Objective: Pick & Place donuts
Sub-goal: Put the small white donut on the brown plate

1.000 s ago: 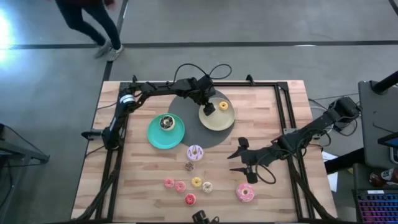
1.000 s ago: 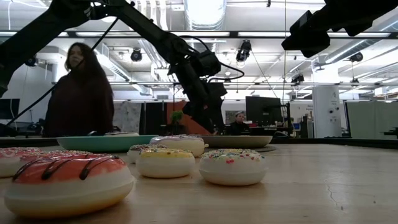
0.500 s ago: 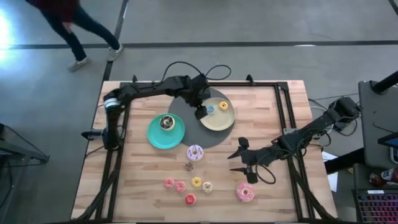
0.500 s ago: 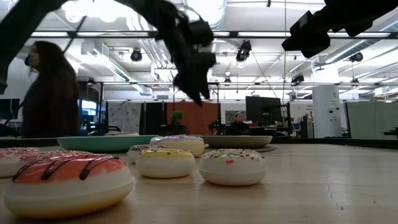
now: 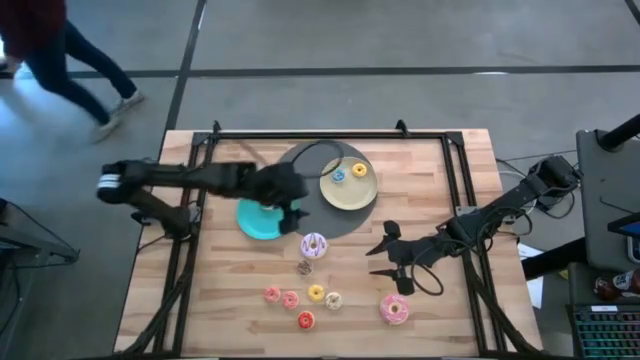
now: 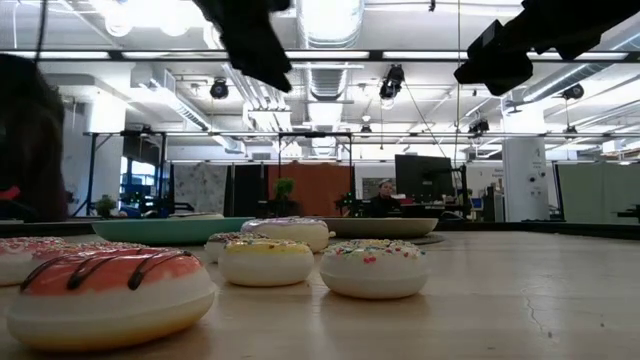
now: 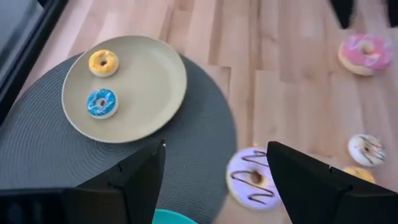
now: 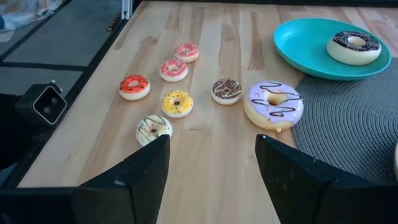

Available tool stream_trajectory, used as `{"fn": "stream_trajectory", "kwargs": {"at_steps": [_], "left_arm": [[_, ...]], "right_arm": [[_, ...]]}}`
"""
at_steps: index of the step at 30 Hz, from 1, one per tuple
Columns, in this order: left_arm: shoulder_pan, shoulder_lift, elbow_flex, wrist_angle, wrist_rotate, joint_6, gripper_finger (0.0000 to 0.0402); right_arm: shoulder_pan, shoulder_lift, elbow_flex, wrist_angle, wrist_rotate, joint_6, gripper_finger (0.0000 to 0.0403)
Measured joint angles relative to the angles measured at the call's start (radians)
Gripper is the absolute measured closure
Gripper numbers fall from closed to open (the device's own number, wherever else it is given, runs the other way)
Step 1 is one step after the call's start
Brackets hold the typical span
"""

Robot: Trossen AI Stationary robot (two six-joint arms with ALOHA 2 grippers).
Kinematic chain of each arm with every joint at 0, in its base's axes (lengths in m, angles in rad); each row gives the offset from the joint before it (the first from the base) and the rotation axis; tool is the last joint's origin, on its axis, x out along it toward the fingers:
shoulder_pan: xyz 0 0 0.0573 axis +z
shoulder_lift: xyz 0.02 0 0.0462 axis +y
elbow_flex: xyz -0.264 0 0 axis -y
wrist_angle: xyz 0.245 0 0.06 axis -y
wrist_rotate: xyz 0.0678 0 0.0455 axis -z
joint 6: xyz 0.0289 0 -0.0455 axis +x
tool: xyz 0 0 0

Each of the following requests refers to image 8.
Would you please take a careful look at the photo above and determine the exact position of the silver aluminium post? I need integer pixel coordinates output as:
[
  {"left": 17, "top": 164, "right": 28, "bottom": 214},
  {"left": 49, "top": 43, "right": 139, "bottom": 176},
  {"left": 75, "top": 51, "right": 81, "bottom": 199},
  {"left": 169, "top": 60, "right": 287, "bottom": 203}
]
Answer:
[{"left": 121, "top": 0, "right": 133, "bottom": 20}]

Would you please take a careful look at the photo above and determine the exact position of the small yellow sprinkled donut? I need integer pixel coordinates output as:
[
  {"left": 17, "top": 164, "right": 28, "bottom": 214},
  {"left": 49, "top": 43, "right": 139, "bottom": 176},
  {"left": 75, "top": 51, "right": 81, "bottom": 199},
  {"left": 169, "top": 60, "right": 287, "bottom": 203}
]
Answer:
[{"left": 160, "top": 89, "right": 194, "bottom": 119}]

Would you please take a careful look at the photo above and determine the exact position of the white plastic sheet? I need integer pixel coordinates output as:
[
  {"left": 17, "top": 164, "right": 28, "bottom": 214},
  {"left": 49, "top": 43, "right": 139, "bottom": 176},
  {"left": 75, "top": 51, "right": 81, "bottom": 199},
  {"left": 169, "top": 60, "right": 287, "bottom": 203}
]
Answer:
[{"left": 0, "top": 0, "right": 63, "bottom": 43}]

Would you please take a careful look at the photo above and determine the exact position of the black table-level camera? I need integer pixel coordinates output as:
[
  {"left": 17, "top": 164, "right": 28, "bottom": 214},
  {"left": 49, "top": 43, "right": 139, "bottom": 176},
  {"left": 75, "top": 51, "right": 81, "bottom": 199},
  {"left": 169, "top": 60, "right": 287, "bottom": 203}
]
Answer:
[{"left": 14, "top": 80, "right": 68, "bottom": 128}]

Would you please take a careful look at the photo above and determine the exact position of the small pink sprinkled donut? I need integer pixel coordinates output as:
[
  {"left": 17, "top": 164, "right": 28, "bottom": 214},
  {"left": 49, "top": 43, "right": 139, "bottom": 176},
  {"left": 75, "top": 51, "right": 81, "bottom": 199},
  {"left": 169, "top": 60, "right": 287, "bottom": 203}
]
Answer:
[
  {"left": 159, "top": 58, "right": 189, "bottom": 83},
  {"left": 174, "top": 42, "right": 200, "bottom": 63}
]

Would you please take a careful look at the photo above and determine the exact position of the teal plate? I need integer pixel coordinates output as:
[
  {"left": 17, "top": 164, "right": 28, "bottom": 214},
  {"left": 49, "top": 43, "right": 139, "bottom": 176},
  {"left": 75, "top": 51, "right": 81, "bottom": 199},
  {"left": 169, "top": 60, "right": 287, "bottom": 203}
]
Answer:
[{"left": 272, "top": 17, "right": 392, "bottom": 82}]

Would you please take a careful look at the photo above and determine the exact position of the grey round woven mat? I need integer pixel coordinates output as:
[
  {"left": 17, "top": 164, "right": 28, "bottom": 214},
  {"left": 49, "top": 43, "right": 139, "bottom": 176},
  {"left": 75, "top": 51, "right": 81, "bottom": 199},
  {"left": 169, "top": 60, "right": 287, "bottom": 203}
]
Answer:
[{"left": 291, "top": 57, "right": 398, "bottom": 185}]

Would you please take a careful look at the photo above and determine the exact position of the small chocolate sprinkled donut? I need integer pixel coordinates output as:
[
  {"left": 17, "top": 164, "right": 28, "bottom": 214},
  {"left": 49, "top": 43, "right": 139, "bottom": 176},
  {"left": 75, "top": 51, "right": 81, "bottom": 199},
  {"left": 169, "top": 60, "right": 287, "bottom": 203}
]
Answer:
[{"left": 210, "top": 77, "right": 243, "bottom": 106}]

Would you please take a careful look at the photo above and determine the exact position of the small orange dark-striped donut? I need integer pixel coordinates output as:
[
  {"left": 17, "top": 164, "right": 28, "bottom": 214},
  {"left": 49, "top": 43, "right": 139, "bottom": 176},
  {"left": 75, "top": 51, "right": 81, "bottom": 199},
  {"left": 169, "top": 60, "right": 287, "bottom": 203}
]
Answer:
[{"left": 118, "top": 74, "right": 152, "bottom": 101}]

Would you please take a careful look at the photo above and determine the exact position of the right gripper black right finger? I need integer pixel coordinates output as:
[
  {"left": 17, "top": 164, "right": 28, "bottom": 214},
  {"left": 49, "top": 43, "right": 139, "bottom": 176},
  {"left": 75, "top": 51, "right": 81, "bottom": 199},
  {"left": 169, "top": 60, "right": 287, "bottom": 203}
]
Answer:
[{"left": 254, "top": 134, "right": 336, "bottom": 224}]

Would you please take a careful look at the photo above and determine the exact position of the large purple glazed donut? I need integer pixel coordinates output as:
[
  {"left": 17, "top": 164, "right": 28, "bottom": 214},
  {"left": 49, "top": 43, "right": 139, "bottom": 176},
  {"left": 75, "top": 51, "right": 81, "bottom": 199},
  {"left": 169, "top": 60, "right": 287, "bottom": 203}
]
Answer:
[{"left": 243, "top": 80, "right": 305, "bottom": 133}]

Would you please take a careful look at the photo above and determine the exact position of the large chocolate glazed donut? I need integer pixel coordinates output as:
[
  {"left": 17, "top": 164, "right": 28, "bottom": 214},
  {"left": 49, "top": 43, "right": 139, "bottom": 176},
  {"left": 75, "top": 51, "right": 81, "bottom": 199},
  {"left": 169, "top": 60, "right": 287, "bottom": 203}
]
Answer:
[{"left": 325, "top": 30, "right": 382, "bottom": 67}]

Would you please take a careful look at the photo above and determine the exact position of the black aluminium table frame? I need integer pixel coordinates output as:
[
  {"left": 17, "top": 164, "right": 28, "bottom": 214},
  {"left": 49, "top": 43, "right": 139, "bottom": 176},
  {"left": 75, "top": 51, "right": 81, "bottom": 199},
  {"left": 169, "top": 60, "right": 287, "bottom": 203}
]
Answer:
[{"left": 0, "top": 0, "right": 398, "bottom": 190}]

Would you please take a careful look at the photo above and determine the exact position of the small white sprinkled donut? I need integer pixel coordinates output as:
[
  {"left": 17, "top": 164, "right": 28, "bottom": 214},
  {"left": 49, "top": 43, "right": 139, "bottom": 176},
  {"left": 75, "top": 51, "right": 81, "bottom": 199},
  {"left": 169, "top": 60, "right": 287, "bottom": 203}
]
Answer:
[{"left": 135, "top": 114, "right": 174, "bottom": 147}]

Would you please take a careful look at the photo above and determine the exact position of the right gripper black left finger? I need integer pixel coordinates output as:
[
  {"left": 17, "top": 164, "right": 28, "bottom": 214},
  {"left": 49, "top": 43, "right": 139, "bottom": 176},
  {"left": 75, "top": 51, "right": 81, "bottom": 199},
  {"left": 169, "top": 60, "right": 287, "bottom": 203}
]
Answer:
[{"left": 73, "top": 134, "right": 171, "bottom": 224}]

